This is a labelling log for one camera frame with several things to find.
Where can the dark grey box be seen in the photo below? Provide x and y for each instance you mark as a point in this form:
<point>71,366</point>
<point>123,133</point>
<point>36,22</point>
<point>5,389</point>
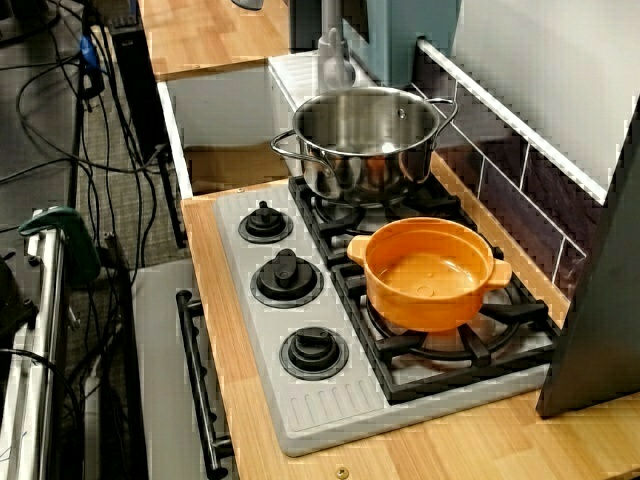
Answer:
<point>302,25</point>

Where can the black stove knob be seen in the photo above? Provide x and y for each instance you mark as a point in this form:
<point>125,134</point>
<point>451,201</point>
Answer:
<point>312,352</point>
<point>286,280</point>
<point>265,225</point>

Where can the brown cardboard sheet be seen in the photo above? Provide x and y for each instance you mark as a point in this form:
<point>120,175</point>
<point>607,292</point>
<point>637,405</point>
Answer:
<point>235,170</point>

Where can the black computer tower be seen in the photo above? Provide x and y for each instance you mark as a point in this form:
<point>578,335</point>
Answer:
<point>135,90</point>

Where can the dark tiled backsplash panel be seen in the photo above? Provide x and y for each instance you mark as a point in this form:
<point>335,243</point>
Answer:
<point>530,185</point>

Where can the teal toy box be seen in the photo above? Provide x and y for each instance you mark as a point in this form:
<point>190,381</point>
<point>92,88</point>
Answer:
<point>400,50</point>

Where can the orange plastic toy pot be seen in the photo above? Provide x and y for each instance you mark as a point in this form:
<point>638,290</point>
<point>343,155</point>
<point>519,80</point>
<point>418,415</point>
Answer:
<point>425,310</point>

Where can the black slanted board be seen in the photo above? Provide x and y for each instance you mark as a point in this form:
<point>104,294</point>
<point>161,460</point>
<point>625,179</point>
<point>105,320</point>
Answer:
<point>600,300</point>

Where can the black equipment block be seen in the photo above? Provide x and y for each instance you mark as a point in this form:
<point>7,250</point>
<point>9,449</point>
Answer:
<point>12,300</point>

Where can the black burner grate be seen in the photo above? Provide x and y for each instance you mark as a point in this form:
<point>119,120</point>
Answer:
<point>400,385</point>
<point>325,230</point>

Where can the grey toy faucet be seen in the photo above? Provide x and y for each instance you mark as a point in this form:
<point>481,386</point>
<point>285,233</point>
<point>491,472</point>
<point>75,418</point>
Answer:
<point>332,55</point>

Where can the white toy sink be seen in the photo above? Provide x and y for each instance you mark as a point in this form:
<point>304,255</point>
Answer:
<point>225,110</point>

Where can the white oven door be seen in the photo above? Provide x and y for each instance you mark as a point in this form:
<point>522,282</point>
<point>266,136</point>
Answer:
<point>160,350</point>

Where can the grey stove top panel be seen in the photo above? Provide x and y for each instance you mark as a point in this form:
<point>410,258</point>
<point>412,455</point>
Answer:
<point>260,320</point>

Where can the aluminium frame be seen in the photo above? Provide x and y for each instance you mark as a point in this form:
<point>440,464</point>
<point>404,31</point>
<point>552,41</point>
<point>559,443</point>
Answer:
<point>35,350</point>

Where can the stainless steel pot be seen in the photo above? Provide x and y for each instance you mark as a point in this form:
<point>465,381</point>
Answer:
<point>360,170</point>

